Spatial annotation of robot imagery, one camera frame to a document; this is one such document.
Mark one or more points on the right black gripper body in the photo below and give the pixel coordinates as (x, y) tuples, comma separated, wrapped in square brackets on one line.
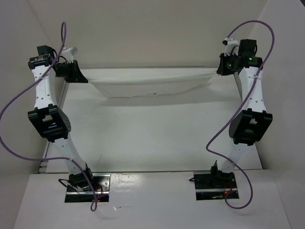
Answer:
[(228, 63)]

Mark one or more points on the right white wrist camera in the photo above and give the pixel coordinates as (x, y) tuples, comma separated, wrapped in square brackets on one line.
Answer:
[(230, 45)]

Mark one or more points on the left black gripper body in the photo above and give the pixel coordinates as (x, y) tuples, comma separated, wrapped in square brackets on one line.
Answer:
[(67, 70)]

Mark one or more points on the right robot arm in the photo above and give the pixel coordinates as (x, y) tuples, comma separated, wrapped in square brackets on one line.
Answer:
[(253, 120)]

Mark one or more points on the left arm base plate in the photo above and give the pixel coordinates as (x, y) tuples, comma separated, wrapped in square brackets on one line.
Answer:
[(101, 185)]

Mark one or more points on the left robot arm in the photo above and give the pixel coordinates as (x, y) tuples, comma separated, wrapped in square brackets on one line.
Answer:
[(79, 173)]

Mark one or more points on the white tank top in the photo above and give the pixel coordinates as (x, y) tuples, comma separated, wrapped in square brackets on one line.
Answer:
[(147, 82)]

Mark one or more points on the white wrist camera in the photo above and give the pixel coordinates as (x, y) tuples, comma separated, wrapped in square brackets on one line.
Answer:
[(230, 45), (68, 54)]

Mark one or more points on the aluminium table edge rail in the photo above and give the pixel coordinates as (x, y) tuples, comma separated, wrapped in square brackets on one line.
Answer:
[(55, 125)]

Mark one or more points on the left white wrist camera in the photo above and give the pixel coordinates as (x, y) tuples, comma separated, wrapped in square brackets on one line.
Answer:
[(68, 54)]

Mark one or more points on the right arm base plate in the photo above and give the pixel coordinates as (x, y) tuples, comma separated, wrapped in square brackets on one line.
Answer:
[(207, 188)]

